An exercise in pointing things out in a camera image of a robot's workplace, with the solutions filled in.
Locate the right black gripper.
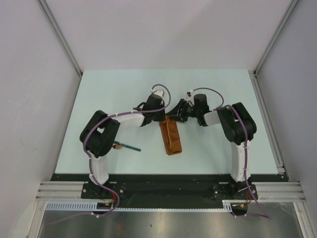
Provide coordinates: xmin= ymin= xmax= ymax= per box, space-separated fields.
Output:
xmin=166 ymin=99 xmax=200 ymax=122

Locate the orange cloth napkin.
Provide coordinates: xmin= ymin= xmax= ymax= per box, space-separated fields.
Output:
xmin=159 ymin=116 xmax=182 ymax=156

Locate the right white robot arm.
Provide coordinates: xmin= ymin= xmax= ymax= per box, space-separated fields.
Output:
xmin=167 ymin=94 xmax=257 ymax=199

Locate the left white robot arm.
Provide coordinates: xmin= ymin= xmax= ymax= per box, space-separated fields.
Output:
xmin=79 ymin=89 xmax=166 ymax=198

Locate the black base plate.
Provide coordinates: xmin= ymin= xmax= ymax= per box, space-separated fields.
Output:
xmin=51 ymin=173 xmax=289 ymax=216

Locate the right aluminium side rail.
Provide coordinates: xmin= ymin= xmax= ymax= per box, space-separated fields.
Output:
xmin=249 ymin=70 xmax=286 ymax=175

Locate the left aluminium corner post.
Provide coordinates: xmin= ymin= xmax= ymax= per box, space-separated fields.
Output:
xmin=37 ymin=0 xmax=83 ymax=76

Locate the aluminium corner post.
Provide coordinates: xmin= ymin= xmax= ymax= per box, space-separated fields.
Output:
xmin=37 ymin=0 xmax=83 ymax=76
xmin=253 ymin=0 xmax=301 ymax=76

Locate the white slotted cable duct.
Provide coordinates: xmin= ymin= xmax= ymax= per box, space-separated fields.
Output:
xmin=46 ymin=200 xmax=236 ymax=212

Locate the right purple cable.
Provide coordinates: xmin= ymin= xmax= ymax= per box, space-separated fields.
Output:
xmin=186 ymin=87 xmax=271 ymax=219

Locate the aluminium front rail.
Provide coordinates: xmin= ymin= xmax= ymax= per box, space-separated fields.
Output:
xmin=36 ymin=181 xmax=306 ymax=202

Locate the right aluminium corner post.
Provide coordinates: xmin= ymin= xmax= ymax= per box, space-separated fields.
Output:
xmin=253 ymin=0 xmax=301 ymax=76

